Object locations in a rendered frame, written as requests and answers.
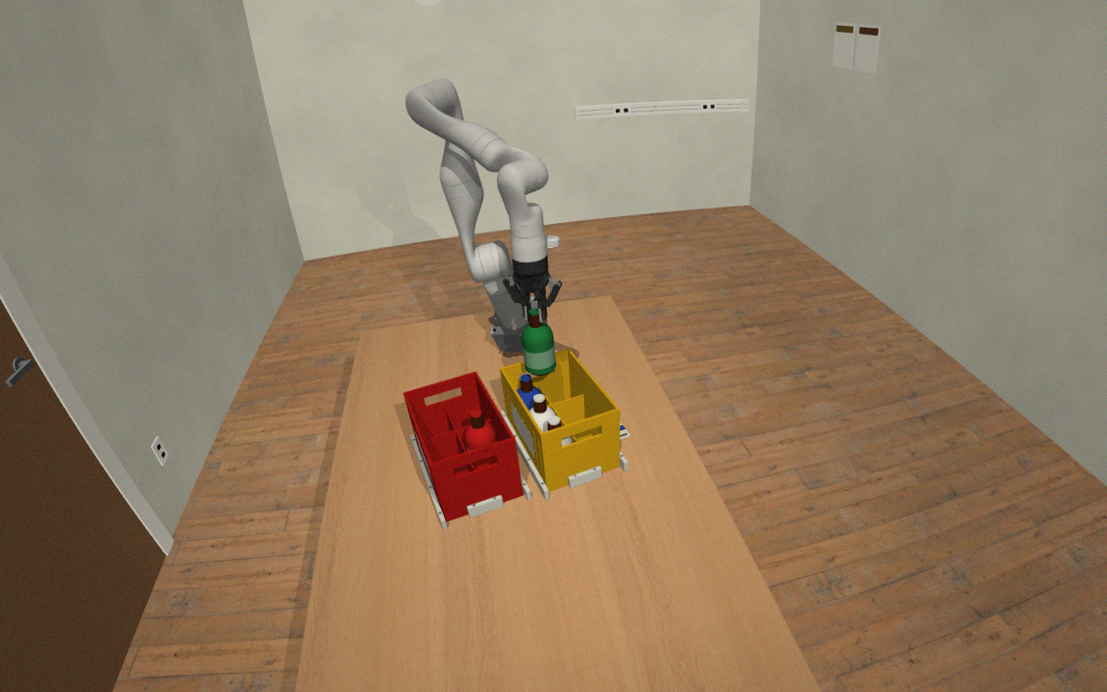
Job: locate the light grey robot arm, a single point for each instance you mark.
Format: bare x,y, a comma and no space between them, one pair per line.
435,107

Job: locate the white bottle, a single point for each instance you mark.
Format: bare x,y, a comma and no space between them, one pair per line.
553,422

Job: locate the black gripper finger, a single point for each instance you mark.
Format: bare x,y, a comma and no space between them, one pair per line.
519,296
541,299

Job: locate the red crate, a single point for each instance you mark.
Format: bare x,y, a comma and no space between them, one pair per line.
443,424

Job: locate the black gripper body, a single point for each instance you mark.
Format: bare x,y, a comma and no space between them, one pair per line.
536,270

